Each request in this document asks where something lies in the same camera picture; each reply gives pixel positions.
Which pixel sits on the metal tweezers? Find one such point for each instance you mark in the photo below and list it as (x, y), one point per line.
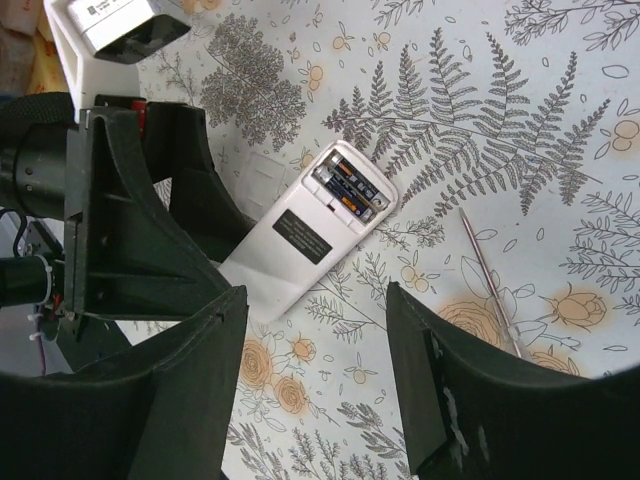
(498, 305)

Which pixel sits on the black battery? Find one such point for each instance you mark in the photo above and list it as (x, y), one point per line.
(342, 190)
(364, 188)

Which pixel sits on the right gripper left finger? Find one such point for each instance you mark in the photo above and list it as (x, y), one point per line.
(158, 410)

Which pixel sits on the white battery cover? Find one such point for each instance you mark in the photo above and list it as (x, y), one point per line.
(258, 185)

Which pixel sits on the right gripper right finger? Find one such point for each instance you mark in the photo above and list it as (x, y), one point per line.
(472, 411)

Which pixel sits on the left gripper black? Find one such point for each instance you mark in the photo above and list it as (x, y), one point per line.
(126, 258)

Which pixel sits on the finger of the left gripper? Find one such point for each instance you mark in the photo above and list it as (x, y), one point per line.
(176, 147)

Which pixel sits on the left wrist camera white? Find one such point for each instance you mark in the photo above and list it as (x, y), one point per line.
(100, 43)

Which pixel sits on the floral table mat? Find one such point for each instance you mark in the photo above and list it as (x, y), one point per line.
(523, 113)

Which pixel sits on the white slim remote control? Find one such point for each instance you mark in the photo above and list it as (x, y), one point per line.
(301, 237)

